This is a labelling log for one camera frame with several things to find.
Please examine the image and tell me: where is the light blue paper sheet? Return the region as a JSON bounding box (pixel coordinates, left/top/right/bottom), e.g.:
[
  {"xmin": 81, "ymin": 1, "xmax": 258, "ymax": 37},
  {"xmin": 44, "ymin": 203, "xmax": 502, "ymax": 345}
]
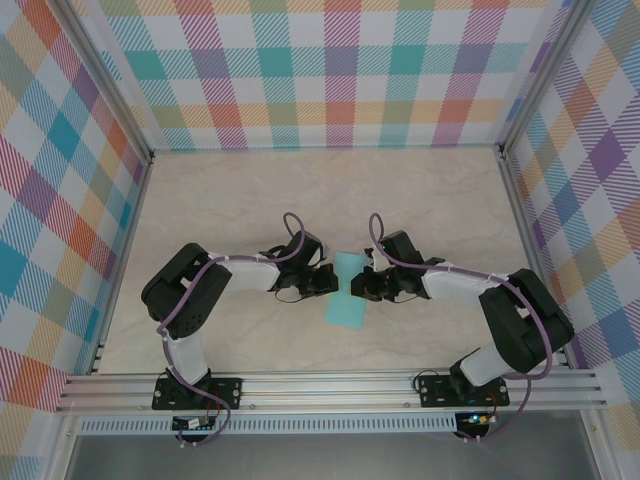
[{"xmin": 323, "ymin": 252, "xmax": 370, "ymax": 330}]

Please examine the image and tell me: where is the grey metal sheet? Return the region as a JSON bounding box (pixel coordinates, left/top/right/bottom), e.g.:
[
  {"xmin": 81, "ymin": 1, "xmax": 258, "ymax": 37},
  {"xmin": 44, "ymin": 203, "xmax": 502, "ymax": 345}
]
[{"xmin": 64, "ymin": 432, "xmax": 601, "ymax": 480}]

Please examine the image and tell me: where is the small dark circuit board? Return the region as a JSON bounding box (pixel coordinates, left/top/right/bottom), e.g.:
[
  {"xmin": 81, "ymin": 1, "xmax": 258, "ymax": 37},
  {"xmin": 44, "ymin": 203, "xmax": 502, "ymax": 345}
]
[{"xmin": 171, "ymin": 415, "xmax": 217, "ymax": 432}]

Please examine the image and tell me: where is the aluminium profile rail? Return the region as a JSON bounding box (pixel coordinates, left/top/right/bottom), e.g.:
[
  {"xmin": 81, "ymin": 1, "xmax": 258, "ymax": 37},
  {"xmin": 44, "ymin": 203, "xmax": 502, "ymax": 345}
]
[{"xmin": 54, "ymin": 368, "xmax": 609, "ymax": 414}]

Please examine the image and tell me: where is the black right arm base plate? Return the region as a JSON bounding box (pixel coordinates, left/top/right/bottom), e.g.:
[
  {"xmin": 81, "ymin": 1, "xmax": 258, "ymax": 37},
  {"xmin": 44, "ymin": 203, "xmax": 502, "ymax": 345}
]
[{"xmin": 417, "ymin": 374, "xmax": 511, "ymax": 409}]

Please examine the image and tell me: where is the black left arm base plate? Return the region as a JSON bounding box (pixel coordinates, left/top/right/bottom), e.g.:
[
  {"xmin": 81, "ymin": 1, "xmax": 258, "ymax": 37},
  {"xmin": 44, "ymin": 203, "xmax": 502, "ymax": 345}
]
[{"xmin": 152, "ymin": 378, "xmax": 244, "ymax": 411}]

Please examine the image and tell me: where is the aluminium table side rail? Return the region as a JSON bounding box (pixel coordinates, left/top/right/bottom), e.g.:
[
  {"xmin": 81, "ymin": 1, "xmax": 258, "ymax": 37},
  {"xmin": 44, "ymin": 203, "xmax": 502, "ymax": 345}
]
[
  {"xmin": 497, "ymin": 147, "xmax": 571, "ymax": 370},
  {"xmin": 89, "ymin": 154, "xmax": 154, "ymax": 376}
]

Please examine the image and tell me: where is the slotted grey cable duct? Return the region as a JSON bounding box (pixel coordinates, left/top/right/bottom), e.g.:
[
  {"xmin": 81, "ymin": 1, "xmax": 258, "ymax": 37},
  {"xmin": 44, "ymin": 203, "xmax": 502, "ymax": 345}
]
[{"xmin": 77, "ymin": 418, "xmax": 459, "ymax": 435}]

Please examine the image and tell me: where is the aluminium frame post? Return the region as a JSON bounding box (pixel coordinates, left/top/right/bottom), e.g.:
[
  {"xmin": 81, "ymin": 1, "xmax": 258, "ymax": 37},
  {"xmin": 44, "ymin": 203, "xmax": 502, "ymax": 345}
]
[
  {"xmin": 57, "ymin": 0, "xmax": 154, "ymax": 166},
  {"xmin": 497, "ymin": 0, "xmax": 596, "ymax": 151}
]

